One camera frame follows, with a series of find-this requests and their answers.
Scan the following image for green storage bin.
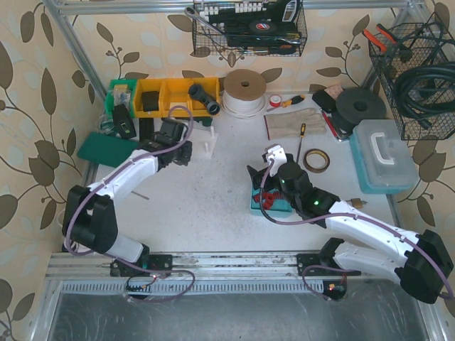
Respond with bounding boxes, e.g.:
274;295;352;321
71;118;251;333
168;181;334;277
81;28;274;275
105;79;137;117

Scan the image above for aluminium front rail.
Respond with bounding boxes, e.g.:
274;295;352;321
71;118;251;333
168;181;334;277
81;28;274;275
45;250;431;296

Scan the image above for yellow storage bin left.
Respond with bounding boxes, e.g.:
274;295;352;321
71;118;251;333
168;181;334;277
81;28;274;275
133;79;164;119

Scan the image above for blue plastic tray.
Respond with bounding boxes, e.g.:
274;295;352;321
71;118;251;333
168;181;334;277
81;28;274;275
250;188;293;218

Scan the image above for brown tape roll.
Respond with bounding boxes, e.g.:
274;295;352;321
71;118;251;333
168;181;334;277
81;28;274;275
303;148;331;173

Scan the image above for red white tape roll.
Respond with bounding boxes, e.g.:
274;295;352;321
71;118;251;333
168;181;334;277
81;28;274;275
269;94;282;107

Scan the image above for black green meter device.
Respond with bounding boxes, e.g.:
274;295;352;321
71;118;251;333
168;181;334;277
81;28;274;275
112;104;137;139

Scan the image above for green foam pad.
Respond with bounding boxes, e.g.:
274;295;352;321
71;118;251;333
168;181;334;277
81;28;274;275
77;132;139;168

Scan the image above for red large spring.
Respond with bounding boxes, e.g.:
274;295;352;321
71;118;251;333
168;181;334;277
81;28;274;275
261;197;274;210

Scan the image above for yellow storage bin right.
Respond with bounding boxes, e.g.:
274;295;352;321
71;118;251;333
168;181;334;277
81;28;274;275
188;77;220;117

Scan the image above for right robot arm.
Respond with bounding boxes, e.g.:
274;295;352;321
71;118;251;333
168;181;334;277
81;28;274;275
247;161;454;304

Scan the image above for white cable spool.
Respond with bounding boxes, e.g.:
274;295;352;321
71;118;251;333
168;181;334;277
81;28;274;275
222;69;267;119

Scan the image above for black pipe fitting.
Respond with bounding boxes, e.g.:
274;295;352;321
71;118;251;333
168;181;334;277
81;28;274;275
188;84;220;115

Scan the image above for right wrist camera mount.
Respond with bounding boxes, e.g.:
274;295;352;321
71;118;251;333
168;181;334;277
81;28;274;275
262;144;287;176

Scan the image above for yellow black slim screwdriver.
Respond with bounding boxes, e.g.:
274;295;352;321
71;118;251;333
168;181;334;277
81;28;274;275
296;123;306;162

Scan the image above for teal clear toolbox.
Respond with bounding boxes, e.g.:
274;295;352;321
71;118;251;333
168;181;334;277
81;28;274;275
349;119;419;195

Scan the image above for black disc spool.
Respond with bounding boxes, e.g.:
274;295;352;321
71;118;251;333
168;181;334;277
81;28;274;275
331;87;387;133

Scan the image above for right wire basket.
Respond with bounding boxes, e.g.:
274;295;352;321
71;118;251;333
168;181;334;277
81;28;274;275
362;3;454;141

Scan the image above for top wire basket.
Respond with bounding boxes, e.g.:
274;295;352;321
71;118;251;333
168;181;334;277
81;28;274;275
189;1;307;60

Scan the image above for white peg fixture base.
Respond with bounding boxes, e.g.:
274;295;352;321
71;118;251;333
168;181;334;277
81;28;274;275
190;126;218;160

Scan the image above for black coiled hose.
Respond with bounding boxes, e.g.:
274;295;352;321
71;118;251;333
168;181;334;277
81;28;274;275
393;61;455;124

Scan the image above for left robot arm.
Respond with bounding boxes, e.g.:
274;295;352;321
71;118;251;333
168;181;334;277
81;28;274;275
63;141;193;272

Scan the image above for black slotted block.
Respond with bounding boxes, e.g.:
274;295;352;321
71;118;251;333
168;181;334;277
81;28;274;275
139;118;155;143

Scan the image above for silver wrench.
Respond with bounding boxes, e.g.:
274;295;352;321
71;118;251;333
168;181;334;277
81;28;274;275
184;7;225;36

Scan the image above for red utility knife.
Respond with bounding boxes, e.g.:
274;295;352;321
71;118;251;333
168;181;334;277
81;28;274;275
320;109;350;142

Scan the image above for brass padlock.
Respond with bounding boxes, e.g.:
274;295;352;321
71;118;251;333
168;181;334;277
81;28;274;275
349;198;368;209

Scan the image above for beige work glove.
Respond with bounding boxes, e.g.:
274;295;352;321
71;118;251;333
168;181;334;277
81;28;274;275
264;108;326;140

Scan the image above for wire basket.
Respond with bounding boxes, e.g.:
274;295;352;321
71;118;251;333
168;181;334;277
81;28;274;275
362;3;454;141
189;1;307;60

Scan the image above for orange handled pliers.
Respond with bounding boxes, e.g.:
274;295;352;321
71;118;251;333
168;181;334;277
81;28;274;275
362;23;398;53

